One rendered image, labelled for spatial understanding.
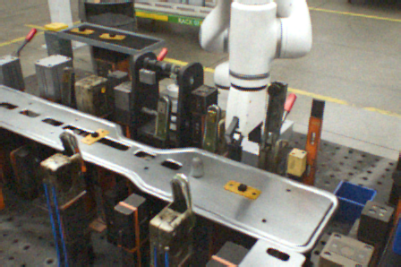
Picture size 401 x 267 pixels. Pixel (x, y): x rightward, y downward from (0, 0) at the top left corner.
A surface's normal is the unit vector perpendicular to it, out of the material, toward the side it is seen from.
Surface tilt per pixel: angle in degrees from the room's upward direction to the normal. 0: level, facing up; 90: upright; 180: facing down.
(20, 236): 0
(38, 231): 0
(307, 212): 0
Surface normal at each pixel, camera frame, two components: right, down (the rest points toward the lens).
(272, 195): 0.00, -0.87
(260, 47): 0.15, 0.48
